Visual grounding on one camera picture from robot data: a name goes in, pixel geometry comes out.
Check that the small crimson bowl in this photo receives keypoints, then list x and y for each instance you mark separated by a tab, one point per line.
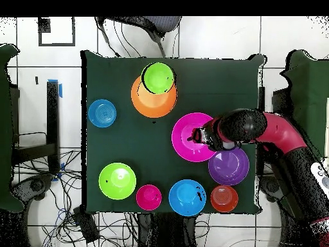
149	197

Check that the grey office chair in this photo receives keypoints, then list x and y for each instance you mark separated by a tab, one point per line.
162	23

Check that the small green bowl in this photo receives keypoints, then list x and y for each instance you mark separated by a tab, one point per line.
158	78

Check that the large orange bowl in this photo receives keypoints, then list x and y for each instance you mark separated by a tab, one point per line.
151	105

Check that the blue cup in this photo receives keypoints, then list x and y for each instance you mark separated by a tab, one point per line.
102	113

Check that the purple bowl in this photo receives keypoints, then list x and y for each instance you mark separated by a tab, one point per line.
228	167

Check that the green cloth on side table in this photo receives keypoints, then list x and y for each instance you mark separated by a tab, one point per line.
5	128
313	90

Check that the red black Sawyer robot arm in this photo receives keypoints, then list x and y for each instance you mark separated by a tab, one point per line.
282	131

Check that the orange cup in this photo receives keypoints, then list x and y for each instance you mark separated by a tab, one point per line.
224	198

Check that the black power strip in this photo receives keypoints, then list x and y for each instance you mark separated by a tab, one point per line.
86	223

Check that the large green bowl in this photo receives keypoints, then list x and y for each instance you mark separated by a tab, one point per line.
117	181

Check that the black metal frame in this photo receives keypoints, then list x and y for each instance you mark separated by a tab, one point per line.
280	100
52	115

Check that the blue bowl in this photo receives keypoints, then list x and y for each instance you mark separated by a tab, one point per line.
186	196

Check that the large pink bowl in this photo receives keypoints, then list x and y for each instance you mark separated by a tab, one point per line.
185	149

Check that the dark green tablecloth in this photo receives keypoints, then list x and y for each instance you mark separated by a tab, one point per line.
205	82

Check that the black chair base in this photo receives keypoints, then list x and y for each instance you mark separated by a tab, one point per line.
270	186
36	185

